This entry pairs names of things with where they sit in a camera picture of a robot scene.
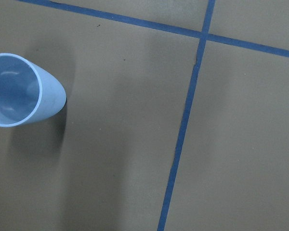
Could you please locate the light blue plastic cup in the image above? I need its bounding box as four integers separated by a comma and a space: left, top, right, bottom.
0, 53, 66, 128

